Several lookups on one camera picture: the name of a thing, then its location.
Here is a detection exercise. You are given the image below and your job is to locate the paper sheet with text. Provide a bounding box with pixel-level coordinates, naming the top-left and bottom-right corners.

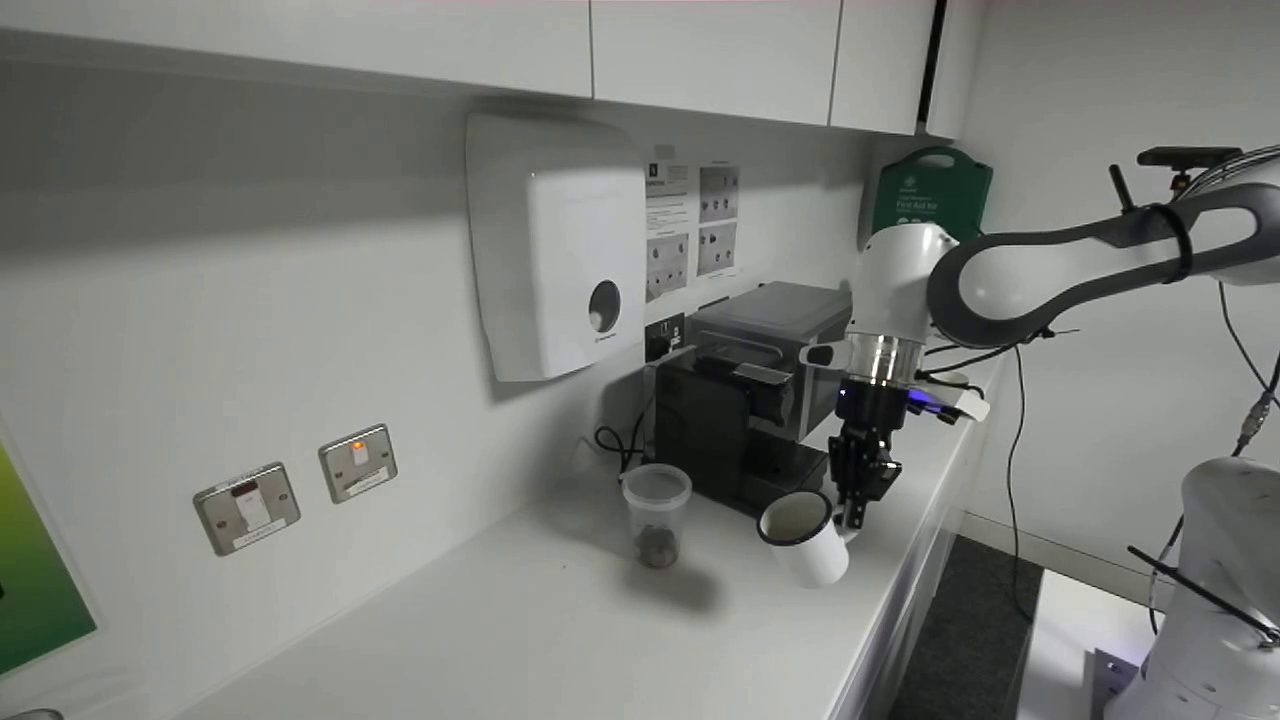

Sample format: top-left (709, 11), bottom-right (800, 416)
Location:
top-left (645, 156), bottom-right (699, 236)

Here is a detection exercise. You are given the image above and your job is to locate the black coffee maker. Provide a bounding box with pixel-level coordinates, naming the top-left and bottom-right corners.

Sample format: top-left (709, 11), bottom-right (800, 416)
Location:
top-left (641, 339), bottom-right (834, 524)

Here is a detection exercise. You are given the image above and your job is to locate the green first aid box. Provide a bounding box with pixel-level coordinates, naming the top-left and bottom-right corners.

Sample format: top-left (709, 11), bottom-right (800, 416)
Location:
top-left (860, 145), bottom-right (997, 244)

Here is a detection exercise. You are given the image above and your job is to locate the thin gray cable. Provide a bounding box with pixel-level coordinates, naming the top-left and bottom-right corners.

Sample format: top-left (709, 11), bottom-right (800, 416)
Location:
top-left (1002, 347), bottom-right (1036, 557)

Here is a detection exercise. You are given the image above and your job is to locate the green wall poster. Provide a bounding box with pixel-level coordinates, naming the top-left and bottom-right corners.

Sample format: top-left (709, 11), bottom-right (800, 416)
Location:
top-left (0, 443), bottom-right (101, 677)

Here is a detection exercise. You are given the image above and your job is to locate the clear plastic cup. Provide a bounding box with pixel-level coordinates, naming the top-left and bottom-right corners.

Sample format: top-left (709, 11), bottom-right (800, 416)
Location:
top-left (614, 458), bottom-right (695, 571)

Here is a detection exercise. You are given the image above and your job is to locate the white robot base platform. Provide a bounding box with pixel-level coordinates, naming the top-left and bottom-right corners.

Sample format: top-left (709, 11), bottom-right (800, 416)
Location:
top-left (1016, 567), bottom-right (1162, 720)

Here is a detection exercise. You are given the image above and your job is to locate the white mug with dark rim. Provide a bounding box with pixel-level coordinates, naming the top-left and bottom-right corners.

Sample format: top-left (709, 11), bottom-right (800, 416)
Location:
top-left (752, 487), bottom-right (851, 590)

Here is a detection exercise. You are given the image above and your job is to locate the black wall socket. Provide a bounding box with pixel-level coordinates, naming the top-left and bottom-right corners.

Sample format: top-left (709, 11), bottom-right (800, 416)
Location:
top-left (641, 312), bottom-right (692, 369)

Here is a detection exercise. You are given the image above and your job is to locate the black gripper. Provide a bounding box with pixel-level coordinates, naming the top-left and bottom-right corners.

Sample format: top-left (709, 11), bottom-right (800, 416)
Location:
top-left (822, 375), bottom-right (914, 537)

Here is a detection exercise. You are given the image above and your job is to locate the white paper towel dispenser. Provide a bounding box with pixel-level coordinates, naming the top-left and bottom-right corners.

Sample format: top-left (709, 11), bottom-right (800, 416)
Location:
top-left (465, 113), bottom-right (653, 391)

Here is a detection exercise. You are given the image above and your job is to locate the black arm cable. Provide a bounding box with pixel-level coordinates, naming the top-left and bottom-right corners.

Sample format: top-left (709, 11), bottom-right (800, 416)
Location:
top-left (1215, 274), bottom-right (1280, 463)

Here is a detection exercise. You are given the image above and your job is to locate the white wall cabinet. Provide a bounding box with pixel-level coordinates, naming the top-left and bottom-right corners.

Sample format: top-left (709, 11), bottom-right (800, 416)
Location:
top-left (0, 0), bottom-right (992, 145)

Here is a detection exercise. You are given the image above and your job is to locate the white base cabinet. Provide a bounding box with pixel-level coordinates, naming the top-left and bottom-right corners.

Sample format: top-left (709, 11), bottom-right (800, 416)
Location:
top-left (829, 423), bottom-right (992, 720)

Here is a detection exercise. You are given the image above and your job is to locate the black coffee maker cable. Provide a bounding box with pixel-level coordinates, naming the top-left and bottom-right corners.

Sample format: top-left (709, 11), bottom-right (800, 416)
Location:
top-left (591, 421), bottom-right (653, 477)

